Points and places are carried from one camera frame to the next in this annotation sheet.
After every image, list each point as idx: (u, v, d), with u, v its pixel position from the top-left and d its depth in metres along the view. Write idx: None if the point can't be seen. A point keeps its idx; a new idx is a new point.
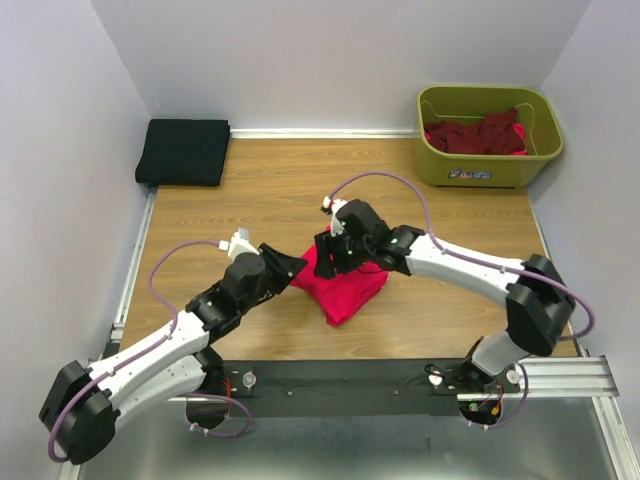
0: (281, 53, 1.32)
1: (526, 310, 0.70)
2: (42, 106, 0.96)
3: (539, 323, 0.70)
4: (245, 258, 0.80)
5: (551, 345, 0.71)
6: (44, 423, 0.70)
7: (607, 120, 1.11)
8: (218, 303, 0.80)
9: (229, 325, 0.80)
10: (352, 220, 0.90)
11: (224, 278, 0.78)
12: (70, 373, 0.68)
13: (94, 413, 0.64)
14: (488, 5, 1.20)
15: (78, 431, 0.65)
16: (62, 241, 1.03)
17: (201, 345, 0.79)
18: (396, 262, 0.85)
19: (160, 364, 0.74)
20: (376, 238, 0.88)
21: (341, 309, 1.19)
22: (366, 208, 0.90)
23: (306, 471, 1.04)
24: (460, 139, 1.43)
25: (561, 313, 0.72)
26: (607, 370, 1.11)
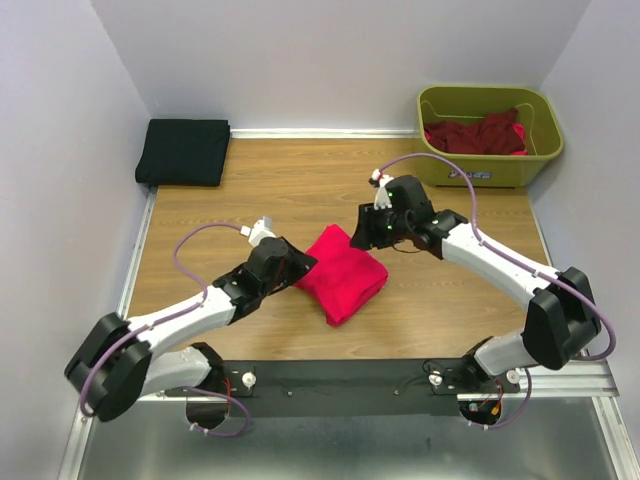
0: (280, 53, 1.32)
1: (549, 321, 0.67)
2: (42, 104, 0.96)
3: (558, 335, 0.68)
4: (269, 241, 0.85)
5: (562, 357, 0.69)
6: (72, 376, 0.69)
7: (607, 120, 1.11)
8: (243, 283, 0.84)
9: (250, 305, 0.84)
10: (400, 192, 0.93)
11: (249, 260, 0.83)
12: (110, 324, 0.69)
13: (134, 361, 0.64)
14: (488, 6, 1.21)
15: (115, 380, 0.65)
16: (62, 240, 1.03)
17: (224, 321, 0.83)
18: (432, 243, 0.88)
19: (189, 330, 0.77)
20: (418, 215, 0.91)
21: (342, 308, 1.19)
22: (415, 184, 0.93)
23: (306, 471, 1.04)
24: (460, 139, 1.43)
25: (580, 328, 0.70)
26: (607, 370, 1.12)
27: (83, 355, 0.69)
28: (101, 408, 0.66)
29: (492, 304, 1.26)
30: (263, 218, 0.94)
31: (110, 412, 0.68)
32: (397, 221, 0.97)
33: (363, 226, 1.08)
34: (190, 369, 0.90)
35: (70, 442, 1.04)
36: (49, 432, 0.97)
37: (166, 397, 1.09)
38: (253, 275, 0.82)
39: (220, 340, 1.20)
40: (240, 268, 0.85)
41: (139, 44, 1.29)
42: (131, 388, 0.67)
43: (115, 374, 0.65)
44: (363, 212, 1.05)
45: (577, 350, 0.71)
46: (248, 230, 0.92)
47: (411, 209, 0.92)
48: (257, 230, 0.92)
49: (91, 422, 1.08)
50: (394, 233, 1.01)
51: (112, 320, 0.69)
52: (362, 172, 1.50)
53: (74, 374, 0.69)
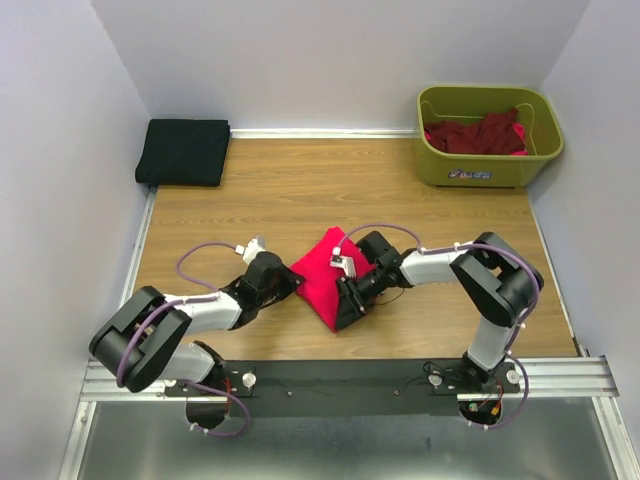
0: (281, 53, 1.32)
1: (465, 269, 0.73)
2: (43, 104, 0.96)
3: (483, 280, 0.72)
4: (265, 255, 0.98)
5: (501, 303, 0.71)
6: (101, 347, 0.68)
7: (607, 120, 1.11)
8: (241, 294, 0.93)
9: (249, 314, 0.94)
10: (367, 246, 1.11)
11: (246, 273, 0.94)
12: (149, 295, 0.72)
13: (176, 323, 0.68)
14: (488, 6, 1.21)
15: (156, 341, 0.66)
16: (63, 240, 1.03)
17: (228, 324, 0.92)
18: (398, 278, 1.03)
19: (208, 318, 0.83)
20: (386, 259, 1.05)
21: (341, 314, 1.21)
22: (377, 236, 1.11)
23: (305, 471, 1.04)
24: (460, 140, 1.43)
25: (517, 279, 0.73)
26: (607, 370, 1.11)
27: (117, 324, 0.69)
28: (135, 375, 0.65)
29: None
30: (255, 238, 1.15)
31: (139, 383, 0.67)
32: (376, 274, 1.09)
33: (348, 296, 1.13)
34: (196, 360, 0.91)
35: (70, 442, 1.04)
36: (49, 431, 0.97)
37: (166, 397, 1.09)
38: (252, 285, 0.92)
39: (220, 340, 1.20)
40: (237, 281, 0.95)
41: (140, 45, 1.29)
42: (166, 353, 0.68)
43: (156, 335, 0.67)
44: (342, 284, 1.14)
45: (524, 301, 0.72)
46: (242, 249, 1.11)
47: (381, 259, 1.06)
48: (252, 247, 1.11)
49: (91, 422, 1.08)
50: (377, 286, 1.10)
51: (152, 291, 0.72)
52: (362, 172, 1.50)
53: (104, 345, 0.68)
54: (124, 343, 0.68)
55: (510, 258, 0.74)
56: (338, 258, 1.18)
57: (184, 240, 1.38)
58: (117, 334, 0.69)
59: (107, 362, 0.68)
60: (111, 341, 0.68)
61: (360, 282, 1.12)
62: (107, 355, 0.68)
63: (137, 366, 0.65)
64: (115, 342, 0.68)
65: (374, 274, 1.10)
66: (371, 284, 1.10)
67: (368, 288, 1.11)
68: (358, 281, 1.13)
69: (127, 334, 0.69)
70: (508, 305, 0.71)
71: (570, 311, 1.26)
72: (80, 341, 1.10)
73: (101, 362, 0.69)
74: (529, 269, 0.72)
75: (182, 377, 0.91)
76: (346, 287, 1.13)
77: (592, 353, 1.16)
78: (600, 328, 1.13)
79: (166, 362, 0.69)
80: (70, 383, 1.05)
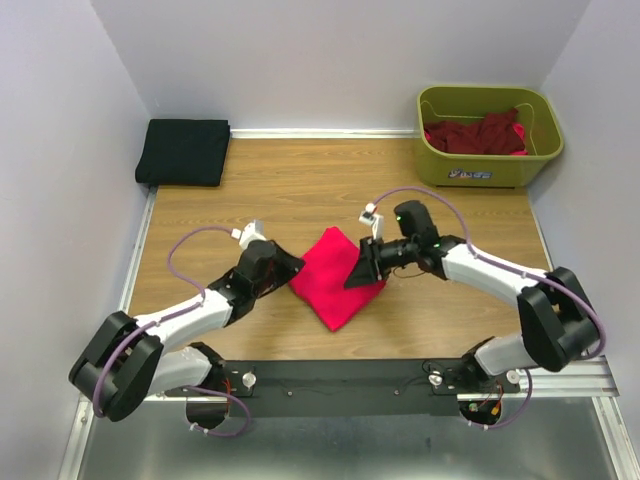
0: (281, 54, 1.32)
1: (534, 308, 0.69)
2: (43, 104, 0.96)
3: (548, 324, 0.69)
4: (257, 244, 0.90)
5: (559, 353, 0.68)
6: (80, 376, 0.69)
7: (607, 120, 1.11)
8: (235, 286, 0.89)
9: (244, 306, 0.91)
10: (407, 218, 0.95)
11: (239, 264, 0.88)
12: (119, 321, 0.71)
13: (147, 353, 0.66)
14: (488, 6, 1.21)
15: (128, 373, 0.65)
16: (63, 240, 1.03)
17: (220, 322, 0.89)
18: (434, 265, 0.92)
19: (193, 328, 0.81)
20: (424, 239, 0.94)
21: (340, 315, 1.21)
22: (421, 209, 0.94)
23: (305, 471, 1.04)
24: (460, 140, 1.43)
25: (576, 326, 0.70)
26: (607, 370, 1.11)
27: (91, 353, 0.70)
28: (112, 406, 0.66)
29: (492, 304, 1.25)
30: (253, 222, 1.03)
31: (119, 413, 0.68)
32: (406, 247, 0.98)
33: (369, 262, 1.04)
34: (191, 368, 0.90)
35: (70, 443, 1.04)
36: (49, 431, 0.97)
37: (166, 397, 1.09)
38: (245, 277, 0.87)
39: (220, 340, 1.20)
40: (230, 272, 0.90)
41: (140, 45, 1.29)
42: (142, 382, 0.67)
43: (127, 368, 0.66)
44: (366, 246, 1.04)
45: (581, 350, 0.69)
46: (239, 233, 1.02)
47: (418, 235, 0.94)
48: (248, 231, 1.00)
49: (91, 422, 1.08)
50: (401, 259, 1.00)
51: (121, 318, 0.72)
52: (362, 172, 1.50)
53: (81, 375, 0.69)
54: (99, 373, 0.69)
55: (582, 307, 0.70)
56: (369, 215, 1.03)
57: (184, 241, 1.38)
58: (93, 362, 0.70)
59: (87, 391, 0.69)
60: (88, 371, 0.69)
61: (385, 249, 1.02)
62: (85, 386, 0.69)
63: (112, 398, 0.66)
64: (92, 371, 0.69)
65: (404, 246, 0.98)
66: (396, 255, 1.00)
67: (392, 257, 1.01)
68: (383, 247, 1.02)
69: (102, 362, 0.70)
70: (564, 356, 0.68)
71: None
72: (80, 342, 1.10)
73: (81, 391, 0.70)
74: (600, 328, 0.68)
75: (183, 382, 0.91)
76: (369, 251, 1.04)
77: None
78: None
79: (145, 389, 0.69)
80: (69, 383, 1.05)
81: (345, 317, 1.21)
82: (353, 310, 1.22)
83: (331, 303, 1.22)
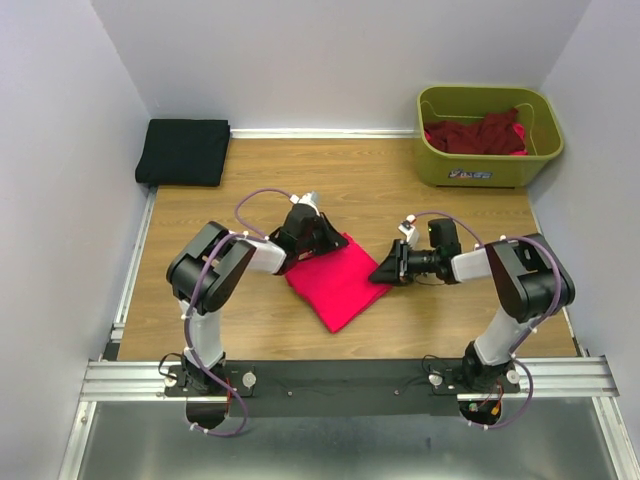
0: (281, 53, 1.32)
1: (495, 250, 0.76)
2: (44, 105, 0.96)
3: (507, 263, 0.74)
4: (300, 207, 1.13)
5: (518, 289, 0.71)
6: (180, 270, 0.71)
7: (606, 121, 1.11)
8: (282, 243, 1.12)
9: (289, 261, 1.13)
10: (437, 230, 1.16)
11: (286, 224, 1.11)
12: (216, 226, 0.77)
13: (247, 249, 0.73)
14: (488, 6, 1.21)
15: (231, 263, 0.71)
16: (63, 240, 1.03)
17: (275, 267, 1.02)
18: (447, 275, 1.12)
19: (262, 259, 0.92)
20: (447, 252, 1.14)
21: (342, 315, 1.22)
22: (450, 225, 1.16)
23: (306, 471, 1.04)
24: (460, 140, 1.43)
25: (543, 275, 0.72)
26: (607, 370, 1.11)
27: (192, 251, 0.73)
28: (213, 293, 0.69)
29: (493, 304, 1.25)
30: (309, 193, 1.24)
31: (213, 305, 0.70)
32: (431, 256, 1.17)
33: (396, 258, 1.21)
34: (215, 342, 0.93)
35: (70, 442, 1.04)
36: (49, 431, 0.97)
37: (166, 397, 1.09)
38: (290, 235, 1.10)
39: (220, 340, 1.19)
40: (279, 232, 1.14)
41: (140, 45, 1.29)
42: (237, 276, 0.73)
43: (229, 259, 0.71)
44: (398, 246, 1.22)
45: (547, 297, 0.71)
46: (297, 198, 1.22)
47: (443, 245, 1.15)
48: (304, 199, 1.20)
49: (91, 422, 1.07)
50: (426, 265, 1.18)
51: (217, 226, 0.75)
52: (363, 172, 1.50)
53: (181, 269, 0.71)
54: (196, 269, 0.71)
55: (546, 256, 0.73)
56: (407, 225, 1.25)
57: (184, 240, 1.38)
58: (190, 261, 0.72)
59: (181, 286, 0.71)
60: (188, 266, 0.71)
61: (413, 255, 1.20)
62: (181, 282, 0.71)
63: (212, 289, 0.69)
64: (191, 266, 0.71)
65: (431, 255, 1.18)
66: (421, 262, 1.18)
67: (417, 263, 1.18)
68: (412, 253, 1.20)
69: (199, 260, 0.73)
70: (525, 294, 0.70)
71: (570, 311, 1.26)
72: (80, 342, 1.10)
73: (177, 285, 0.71)
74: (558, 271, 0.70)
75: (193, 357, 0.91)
76: (399, 250, 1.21)
77: (592, 353, 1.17)
78: (601, 329, 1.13)
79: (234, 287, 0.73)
80: (70, 382, 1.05)
81: (348, 317, 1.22)
82: (354, 310, 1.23)
83: (333, 304, 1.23)
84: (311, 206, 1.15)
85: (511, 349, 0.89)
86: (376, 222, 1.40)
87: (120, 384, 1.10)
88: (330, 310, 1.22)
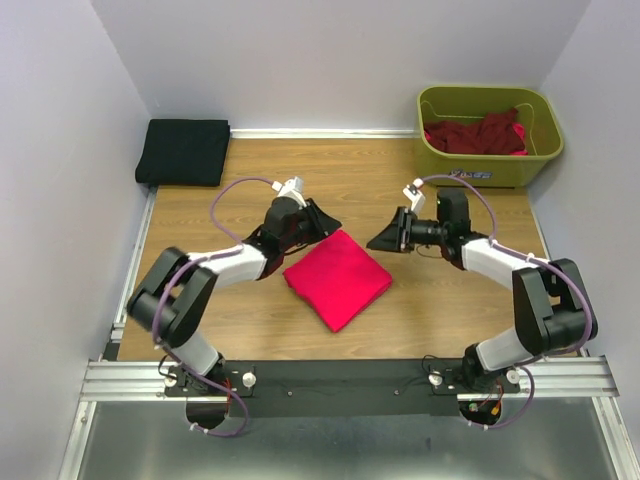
0: (280, 53, 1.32)
1: (523, 283, 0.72)
2: (43, 105, 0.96)
3: (535, 299, 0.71)
4: (281, 202, 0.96)
5: (540, 329, 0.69)
6: (137, 307, 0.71)
7: (606, 121, 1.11)
8: (264, 244, 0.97)
9: (274, 262, 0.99)
10: (447, 204, 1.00)
11: (266, 222, 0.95)
12: (173, 255, 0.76)
13: (205, 278, 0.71)
14: (488, 6, 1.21)
15: (189, 295, 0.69)
16: (63, 240, 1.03)
17: (256, 274, 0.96)
18: (454, 256, 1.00)
19: (235, 272, 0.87)
20: (455, 228, 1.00)
21: (342, 315, 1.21)
22: (463, 201, 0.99)
23: (305, 471, 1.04)
24: (460, 140, 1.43)
25: (568, 314, 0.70)
26: (607, 370, 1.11)
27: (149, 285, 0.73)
28: (171, 329, 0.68)
29: (493, 304, 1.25)
30: (294, 179, 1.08)
31: (178, 338, 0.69)
32: (437, 229, 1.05)
33: (399, 228, 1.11)
34: (205, 350, 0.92)
35: (70, 442, 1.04)
36: (49, 431, 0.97)
37: (165, 397, 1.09)
38: (272, 235, 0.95)
39: (220, 340, 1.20)
40: (259, 231, 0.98)
41: (140, 45, 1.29)
42: (199, 308, 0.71)
43: (188, 291, 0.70)
44: (402, 214, 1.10)
45: (566, 338, 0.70)
46: (280, 186, 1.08)
47: (451, 222, 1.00)
48: (288, 187, 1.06)
49: (91, 422, 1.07)
50: (431, 238, 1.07)
51: (176, 251, 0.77)
52: (363, 172, 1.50)
53: (138, 306, 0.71)
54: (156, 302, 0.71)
55: (575, 293, 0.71)
56: (414, 190, 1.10)
57: (184, 240, 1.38)
58: (150, 295, 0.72)
59: (143, 322, 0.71)
60: (145, 301, 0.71)
61: (417, 225, 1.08)
62: (142, 318, 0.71)
63: (173, 321, 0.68)
64: (148, 301, 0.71)
65: (436, 228, 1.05)
66: (425, 233, 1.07)
67: (422, 235, 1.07)
68: (416, 222, 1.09)
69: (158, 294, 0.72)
70: (546, 333, 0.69)
71: None
72: (80, 342, 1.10)
73: (137, 322, 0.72)
74: (588, 314, 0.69)
75: (187, 367, 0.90)
76: (402, 220, 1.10)
77: (592, 353, 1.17)
78: (601, 329, 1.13)
79: (198, 318, 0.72)
80: (70, 382, 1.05)
81: (348, 317, 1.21)
82: (354, 310, 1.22)
83: (334, 303, 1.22)
84: (296, 201, 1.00)
85: (516, 363, 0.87)
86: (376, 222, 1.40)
87: (120, 384, 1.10)
88: (331, 310, 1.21)
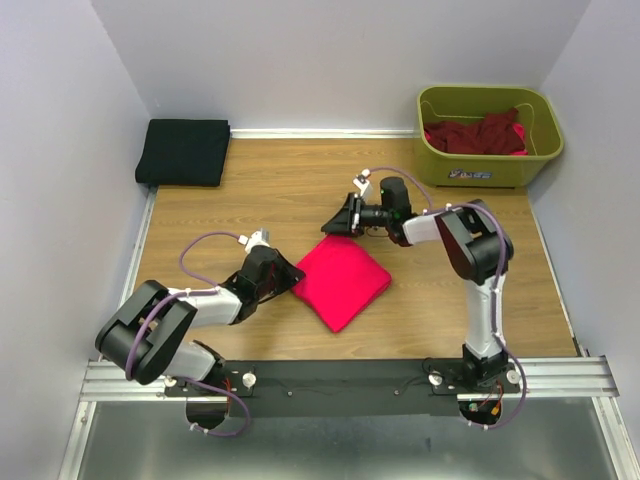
0: (281, 52, 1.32)
1: (443, 221, 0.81)
2: (43, 105, 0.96)
3: (455, 231, 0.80)
4: (261, 249, 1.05)
5: (466, 255, 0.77)
6: (110, 341, 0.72)
7: (606, 121, 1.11)
8: (240, 288, 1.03)
9: (248, 308, 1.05)
10: (390, 193, 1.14)
11: (244, 268, 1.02)
12: (152, 288, 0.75)
13: (181, 314, 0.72)
14: (488, 6, 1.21)
15: (163, 332, 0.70)
16: (63, 240, 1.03)
17: (230, 317, 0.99)
18: (401, 237, 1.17)
19: (210, 311, 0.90)
20: (399, 213, 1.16)
21: (341, 315, 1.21)
22: (403, 189, 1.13)
23: (305, 471, 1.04)
24: (460, 140, 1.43)
25: (489, 240, 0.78)
26: (607, 370, 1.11)
27: (123, 318, 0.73)
28: (141, 367, 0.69)
29: None
30: (260, 231, 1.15)
31: (148, 376, 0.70)
32: (383, 213, 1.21)
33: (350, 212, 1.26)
34: (198, 359, 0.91)
35: (70, 442, 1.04)
36: (49, 430, 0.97)
37: (166, 397, 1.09)
38: (249, 280, 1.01)
39: (219, 341, 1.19)
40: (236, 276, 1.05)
41: (140, 45, 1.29)
42: (173, 345, 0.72)
43: (162, 325, 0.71)
44: (352, 200, 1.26)
45: (494, 261, 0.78)
46: (246, 239, 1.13)
47: (395, 209, 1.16)
48: (254, 240, 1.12)
49: (91, 422, 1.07)
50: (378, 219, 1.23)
51: (155, 285, 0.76)
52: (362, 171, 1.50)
53: (110, 339, 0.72)
54: (130, 337, 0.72)
55: (488, 220, 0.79)
56: (362, 179, 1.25)
57: (183, 241, 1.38)
58: (123, 328, 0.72)
59: (116, 356, 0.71)
60: (118, 336, 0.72)
61: (366, 209, 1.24)
62: (116, 351, 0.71)
63: (144, 358, 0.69)
64: (122, 336, 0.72)
65: (382, 212, 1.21)
66: (373, 216, 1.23)
67: (370, 217, 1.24)
68: (365, 208, 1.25)
69: (132, 330, 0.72)
70: (472, 259, 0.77)
71: (570, 311, 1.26)
72: (80, 342, 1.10)
73: (109, 355, 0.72)
74: (501, 234, 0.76)
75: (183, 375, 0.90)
76: (352, 204, 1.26)
77: (592, 353, 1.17)
78: (601, 329, 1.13)
79: (172, 355, 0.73)
80: (70, 382, 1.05)
81: (348, 317, 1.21)
82: (354, 310, 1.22)
83: (333, 304, 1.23)
84: (271, 247, 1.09)
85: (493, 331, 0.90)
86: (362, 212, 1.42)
87: (120, 384, 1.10)
88: (330, 310, 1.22)
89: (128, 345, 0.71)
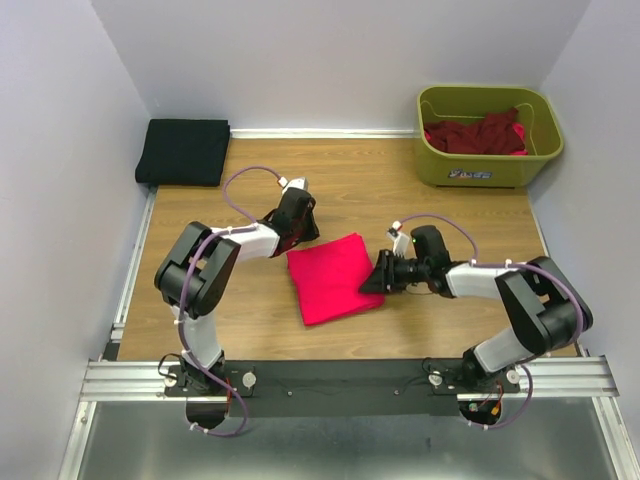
0: (281, 52, 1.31)
1: (509, 287, 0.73)
2: (43, 105, 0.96)
3: (524, 300, 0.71)
4: (293, 189, 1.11)
5: (539, 329, 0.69)
6: (165, 279, 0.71)
7: (606, 121, 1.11)
8: (276, 224, 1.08)
9: (286, 241, 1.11)
10: (422, 241, 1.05)
11: (281, 205, 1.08)
12: (197, 229, 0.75)
13: (229, 249, 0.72)
14: (488, 7, 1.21)
15: (214, 266, 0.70)
16: (62, 240, 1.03)
17: (268, 252, 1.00)
18: (442, 286, 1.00)
19: (251, 247, 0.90)
20: (436, 262, 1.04)
21: (320, 313, 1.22)
22: (436, 235, 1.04)
23: (305, 471, 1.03)
24: (460, 140, 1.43)
25: (561, 310, 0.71)
26: (607, 370, 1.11)
27: (175, 257, 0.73)
28: (199, 300, 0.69)
29: (493, 304, 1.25)
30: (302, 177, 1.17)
31: (204, 307, 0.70)
32: (418, 266, 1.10)
33: (383, 270, 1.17)
34: (212, 341, 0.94)
35: (70, 442, 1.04)
36: (49, 430, 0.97)
37: (166, 397, 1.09)
38: (286, 214, 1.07)
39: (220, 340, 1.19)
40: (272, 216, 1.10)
41: (140, 44, 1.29)
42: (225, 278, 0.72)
43: (213, 261, 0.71)
44: (384, 257, 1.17)
45: (567, 333, 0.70)
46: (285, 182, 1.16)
47: (430, 257, 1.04)
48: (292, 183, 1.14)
49: (91, 422, 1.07)
50: (413, 275, 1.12)
51: (199, 225, 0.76)
52: (363, 171, 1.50)
53: (165, 277, 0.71)
54: (183, 272, 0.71)
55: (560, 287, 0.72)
56: (394, 232, 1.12)
57: None
58: (177, 266, 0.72)
59: (171, 293, 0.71)
60: (172, 273, 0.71)
61: (400, 265, 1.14)
62: (170, 288, 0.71)
63: (200, 290, 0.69)
64: (176, 272, 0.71)
65: (416, 264, 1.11)
66: (408, 271, 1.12)
67: (404, 272, 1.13)
68: (398, 263, 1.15)
69: (185, 267, 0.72)
70: (545, 332, 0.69)
71: None
72: (80, 342, 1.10)
73: (165, 293, 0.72)
74: (576, 303, 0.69)
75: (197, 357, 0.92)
76: (385, 262, 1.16)
77: (592, 353, 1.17)
78: (601, 329, 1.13)
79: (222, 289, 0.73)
80: (70, 382, 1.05)
81: (322, 316, 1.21)
82: (333, 313, 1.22)
83: (318, 301, 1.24)
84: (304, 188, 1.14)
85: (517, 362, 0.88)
86: (362, 212, 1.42)
87: (120, 384, 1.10)
88: (312, 309, 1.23)
89: (182, 279, 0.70)
